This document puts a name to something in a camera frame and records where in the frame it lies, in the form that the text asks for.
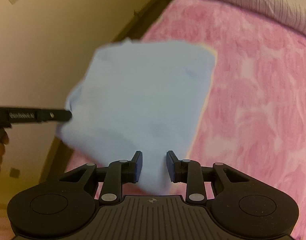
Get light blue sweatshirt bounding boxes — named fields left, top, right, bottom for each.
left=56, top=40, right=217, bottom=194

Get pink rose blanket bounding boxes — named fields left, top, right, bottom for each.
left=68, top=0, right=306, bottom=240

